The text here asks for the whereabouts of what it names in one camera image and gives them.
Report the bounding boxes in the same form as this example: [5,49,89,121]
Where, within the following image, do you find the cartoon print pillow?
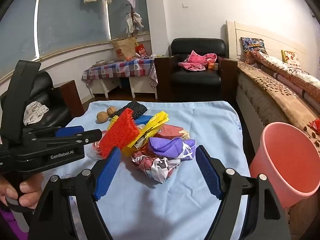
[240,37,265,64]

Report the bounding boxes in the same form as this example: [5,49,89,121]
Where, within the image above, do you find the white table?
[91,76,158,99]

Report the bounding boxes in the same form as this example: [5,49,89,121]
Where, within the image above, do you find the printed paper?
[132,151,181,184]

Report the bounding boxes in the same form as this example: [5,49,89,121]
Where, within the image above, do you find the black leather armchair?
[154,38,238,103]
[0,70,84,130]

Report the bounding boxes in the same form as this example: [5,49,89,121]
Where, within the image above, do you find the white patterned cloth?
[23,101,49,126]

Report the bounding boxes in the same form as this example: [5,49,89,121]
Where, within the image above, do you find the yellow plastic wrapper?
[122,110,170,157]

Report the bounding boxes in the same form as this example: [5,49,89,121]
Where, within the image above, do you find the black foam net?
[111,101,148,120]

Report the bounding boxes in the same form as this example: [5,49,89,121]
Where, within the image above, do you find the wooden coat rack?
[128,4,135,40]

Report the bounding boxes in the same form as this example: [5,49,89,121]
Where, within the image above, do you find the window with blue blinds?
[0,0,150,63]

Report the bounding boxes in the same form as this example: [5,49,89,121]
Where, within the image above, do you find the light blue cloth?
[42,100,251,240]

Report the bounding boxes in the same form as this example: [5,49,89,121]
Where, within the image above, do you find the polka-dot quilt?
[251,50,320,105]

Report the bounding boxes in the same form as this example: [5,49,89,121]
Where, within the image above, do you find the yellow floral pillow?
[281,49,300,67]

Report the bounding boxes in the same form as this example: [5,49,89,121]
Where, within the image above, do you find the pink plastic bucket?
[249,122,320,208]

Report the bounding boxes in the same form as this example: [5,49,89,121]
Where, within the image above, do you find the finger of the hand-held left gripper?
[32,129,103,147]
[22,125,85,138]

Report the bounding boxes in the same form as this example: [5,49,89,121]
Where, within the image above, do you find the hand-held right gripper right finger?
[196,145,292,240]

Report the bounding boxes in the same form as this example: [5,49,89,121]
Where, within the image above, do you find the pink garment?
[178,50,217,71]

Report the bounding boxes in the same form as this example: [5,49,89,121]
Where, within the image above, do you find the red paper bag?
[135,44,148,58]

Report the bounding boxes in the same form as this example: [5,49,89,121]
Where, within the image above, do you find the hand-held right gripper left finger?
[28,146,122,240]

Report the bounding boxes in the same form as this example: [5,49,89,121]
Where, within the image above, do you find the checked tablecloth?
[82,58,158,90]

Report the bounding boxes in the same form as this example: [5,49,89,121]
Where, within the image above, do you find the brown leaf-pattern blanket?
[237,61,320,153]

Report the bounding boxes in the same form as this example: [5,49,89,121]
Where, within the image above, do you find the red foam net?
[99,108,140,159]

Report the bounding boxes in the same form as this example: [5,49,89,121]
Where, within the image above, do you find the person's left hand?
[0,172,45,210]

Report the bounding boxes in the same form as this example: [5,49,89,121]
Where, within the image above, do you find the beige tote bag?
[111,37,138,61]

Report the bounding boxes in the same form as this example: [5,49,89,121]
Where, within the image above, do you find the pink printed wrapper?
[155,124,190,140]

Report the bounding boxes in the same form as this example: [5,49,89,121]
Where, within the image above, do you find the clear plastic bag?
[90,141,105,160]

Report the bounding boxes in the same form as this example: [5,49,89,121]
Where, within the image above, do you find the blue foam net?
[135,115,153,125]

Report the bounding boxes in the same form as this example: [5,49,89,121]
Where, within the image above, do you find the white wooden bed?
[226,20,320,205]

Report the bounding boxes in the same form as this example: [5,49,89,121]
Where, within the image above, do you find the wrappers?
[149,137,197,157]

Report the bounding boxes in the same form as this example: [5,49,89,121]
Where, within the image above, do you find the white hanging clothes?
[125,12,145,37]

